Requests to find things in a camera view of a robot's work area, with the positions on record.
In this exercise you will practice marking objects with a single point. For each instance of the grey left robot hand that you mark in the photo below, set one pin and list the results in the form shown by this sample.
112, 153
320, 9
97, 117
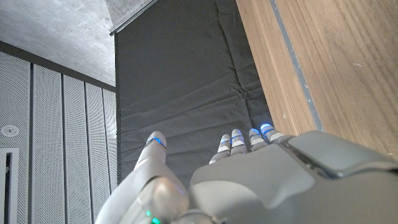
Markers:
280, 180

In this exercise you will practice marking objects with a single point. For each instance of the wooden panel with metal strip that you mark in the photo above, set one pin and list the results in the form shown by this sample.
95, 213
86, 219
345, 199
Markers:
295, 62

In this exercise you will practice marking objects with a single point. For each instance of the black backdrop curtain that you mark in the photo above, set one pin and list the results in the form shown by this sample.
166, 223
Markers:
186, 77

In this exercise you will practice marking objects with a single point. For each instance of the round white ceiling fixture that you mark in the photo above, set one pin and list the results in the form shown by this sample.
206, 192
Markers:
9, 130

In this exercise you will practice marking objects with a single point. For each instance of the white ceiling vent frame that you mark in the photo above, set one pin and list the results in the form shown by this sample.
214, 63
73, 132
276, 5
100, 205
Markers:
2, 186

